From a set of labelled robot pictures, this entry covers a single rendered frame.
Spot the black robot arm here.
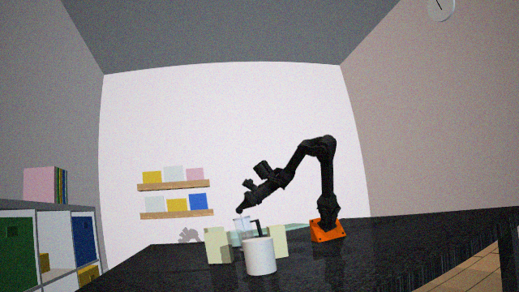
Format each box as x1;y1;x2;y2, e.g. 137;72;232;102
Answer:
253;135;341;233

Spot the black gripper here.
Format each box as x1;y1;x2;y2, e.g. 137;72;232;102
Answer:
236;182;272;211

